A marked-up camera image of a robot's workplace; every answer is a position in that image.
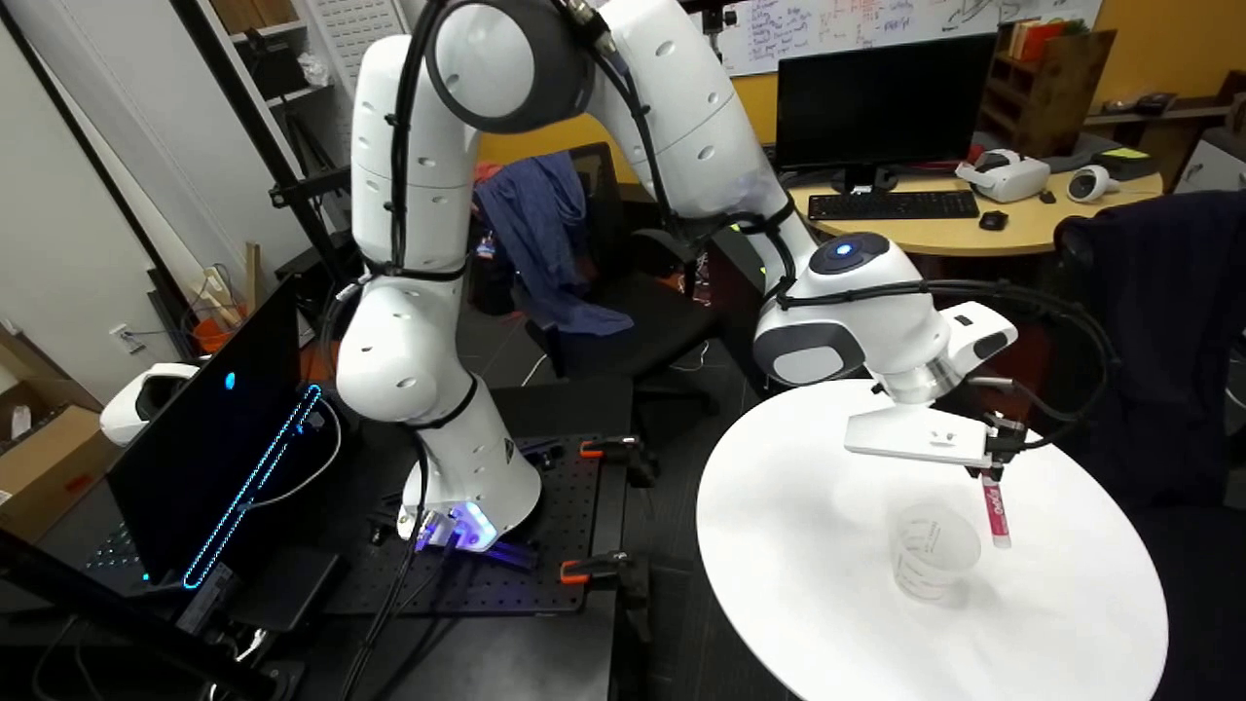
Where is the dark coat on chair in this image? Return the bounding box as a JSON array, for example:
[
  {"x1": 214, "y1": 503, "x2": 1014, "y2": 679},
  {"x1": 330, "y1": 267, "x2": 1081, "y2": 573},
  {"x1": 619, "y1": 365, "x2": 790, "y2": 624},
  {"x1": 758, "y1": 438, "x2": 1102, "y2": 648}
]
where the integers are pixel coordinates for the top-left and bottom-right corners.
[{"x1": 1042, "y1": 187, "x2": 1246, "y2": 525}]

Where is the white VR controller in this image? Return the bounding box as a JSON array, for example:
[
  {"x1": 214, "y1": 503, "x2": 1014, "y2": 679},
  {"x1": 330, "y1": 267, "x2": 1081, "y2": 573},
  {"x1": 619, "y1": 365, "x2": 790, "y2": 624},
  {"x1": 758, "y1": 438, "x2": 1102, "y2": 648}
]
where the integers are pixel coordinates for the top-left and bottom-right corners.
[{"x1": 1064, "y1": 160, "x2": 1125, "y2": 208}]

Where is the orange black clamp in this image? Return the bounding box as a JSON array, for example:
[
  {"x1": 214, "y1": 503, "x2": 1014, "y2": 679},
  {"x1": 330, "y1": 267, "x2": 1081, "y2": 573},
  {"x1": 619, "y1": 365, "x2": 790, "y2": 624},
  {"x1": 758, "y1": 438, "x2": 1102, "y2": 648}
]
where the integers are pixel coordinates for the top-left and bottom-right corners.
[
  {"x1": 553, "y1": 548, "x2": 654, "y2": 605},
  {"x1": 571, "y1": 433, "x2": 662, "y2": 492}
]

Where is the black keyboard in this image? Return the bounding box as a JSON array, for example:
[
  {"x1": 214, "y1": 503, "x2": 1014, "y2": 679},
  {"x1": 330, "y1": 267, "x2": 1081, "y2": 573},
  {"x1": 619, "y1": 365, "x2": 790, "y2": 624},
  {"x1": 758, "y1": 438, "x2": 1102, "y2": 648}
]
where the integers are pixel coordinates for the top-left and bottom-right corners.
[{"x1": 807, "y1": 187, "x2": 984, "y2": 221}]

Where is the curved wooden desk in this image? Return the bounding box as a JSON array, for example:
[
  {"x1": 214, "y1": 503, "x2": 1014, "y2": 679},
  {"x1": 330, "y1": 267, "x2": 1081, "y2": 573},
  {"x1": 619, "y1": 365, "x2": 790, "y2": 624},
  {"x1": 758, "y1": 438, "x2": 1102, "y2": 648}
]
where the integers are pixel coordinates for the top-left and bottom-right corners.
[{"x1": 790, "y1": 164, "x2": 1168, "y2": 260}]

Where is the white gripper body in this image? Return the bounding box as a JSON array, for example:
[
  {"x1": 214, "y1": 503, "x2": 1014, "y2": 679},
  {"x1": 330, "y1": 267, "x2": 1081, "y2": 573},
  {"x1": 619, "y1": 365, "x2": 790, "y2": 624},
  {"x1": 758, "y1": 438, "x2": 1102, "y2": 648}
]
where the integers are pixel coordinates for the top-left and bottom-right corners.
[{"x1": 842, "y1": 407, "x2": 998, "y2": 473}]

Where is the clear plastic cup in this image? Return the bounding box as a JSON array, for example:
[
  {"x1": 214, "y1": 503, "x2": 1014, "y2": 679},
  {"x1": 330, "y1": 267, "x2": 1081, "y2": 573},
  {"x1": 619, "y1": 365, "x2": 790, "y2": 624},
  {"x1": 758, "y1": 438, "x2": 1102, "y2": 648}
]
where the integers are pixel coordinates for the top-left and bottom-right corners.
[{"x1": 882, "y1": 499, "x2": 984, "y2": 607}]

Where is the black tripod pole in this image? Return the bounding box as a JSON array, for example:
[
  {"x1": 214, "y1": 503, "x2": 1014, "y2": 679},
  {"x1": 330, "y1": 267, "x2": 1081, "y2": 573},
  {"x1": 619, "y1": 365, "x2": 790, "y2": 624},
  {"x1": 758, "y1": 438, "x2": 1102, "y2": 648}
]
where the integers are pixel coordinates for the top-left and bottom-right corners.
[{"x1": 0, "y1": 524, "x2": 282, "y2": 701}]

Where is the whiteboard with writing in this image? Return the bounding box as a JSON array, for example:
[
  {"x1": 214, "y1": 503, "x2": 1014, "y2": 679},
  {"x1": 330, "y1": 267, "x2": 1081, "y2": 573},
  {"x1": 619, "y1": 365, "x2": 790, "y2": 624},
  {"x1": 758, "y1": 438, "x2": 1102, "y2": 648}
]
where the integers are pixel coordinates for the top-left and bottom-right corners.
[{"x1": 706, "y1": 0, "x2": 1108, "y2": 84}]

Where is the white black handheld device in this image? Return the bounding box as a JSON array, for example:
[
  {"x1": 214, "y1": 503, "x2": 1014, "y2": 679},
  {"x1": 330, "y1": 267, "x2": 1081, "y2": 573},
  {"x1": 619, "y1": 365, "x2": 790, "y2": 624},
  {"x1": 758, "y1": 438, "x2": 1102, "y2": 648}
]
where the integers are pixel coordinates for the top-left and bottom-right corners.
[{"x1": 97, "y1": 359, "x2": 204, "y2": 451}]

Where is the white VR headset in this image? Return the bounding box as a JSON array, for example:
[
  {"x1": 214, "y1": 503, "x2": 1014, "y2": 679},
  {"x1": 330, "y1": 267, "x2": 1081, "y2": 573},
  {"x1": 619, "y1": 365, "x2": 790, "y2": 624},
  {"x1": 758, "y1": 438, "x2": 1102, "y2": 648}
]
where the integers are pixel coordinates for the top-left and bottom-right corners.
[{"x1": 953, "y1": 145, "x2": 1055, "y2": 208}]

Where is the black computer monitor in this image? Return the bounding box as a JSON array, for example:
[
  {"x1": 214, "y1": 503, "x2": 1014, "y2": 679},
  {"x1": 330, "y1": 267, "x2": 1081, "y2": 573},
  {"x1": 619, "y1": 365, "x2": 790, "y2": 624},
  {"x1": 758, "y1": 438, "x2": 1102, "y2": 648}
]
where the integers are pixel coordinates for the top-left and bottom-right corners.
[{"x1": 773, "y1": 32, "x2": 1001, "y2": 187}]

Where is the blue jacket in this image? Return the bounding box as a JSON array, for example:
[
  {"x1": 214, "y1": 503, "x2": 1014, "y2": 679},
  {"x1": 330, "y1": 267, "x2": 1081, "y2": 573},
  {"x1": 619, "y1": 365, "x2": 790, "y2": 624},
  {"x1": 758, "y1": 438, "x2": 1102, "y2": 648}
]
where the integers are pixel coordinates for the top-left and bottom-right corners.
[{"x1": 472, "y1": 154, "x2": 641, "y2": 342}]

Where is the black perforated mounting table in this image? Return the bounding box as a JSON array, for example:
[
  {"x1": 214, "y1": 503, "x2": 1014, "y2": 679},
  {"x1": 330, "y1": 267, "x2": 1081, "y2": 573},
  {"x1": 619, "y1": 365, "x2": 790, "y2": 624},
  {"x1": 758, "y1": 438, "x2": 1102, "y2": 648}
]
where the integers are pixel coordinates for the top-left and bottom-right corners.
[{"x1": 35, "y1": 385, "x2": 629, "y2": 701}]

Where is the large cardboard box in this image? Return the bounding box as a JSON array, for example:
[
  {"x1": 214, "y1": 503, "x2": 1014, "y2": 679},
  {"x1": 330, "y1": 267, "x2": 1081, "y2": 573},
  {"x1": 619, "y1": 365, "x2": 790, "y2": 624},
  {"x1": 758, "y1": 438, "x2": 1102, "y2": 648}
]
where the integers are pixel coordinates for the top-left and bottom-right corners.
[{"x1": 0, "y1": 324, "x2": 128, "y2": 547}]

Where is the wooden shelf unit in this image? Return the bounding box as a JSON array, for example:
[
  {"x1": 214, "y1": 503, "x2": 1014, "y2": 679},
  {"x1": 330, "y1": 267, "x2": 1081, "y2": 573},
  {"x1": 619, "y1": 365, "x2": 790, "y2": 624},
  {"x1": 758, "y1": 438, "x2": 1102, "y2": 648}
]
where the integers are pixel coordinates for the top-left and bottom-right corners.
[{"x1": 977, "y1": 21, "x2": 1123, "y2": 160}]

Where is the red capped marker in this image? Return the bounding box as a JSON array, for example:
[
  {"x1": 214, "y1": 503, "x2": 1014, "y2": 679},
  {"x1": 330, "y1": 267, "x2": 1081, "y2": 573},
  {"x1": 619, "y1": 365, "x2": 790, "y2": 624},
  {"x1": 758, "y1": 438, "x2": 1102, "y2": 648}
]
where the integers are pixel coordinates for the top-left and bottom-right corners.
[{"x1": 977, "y1": 466, "x2": 1017, "y2": 548}]

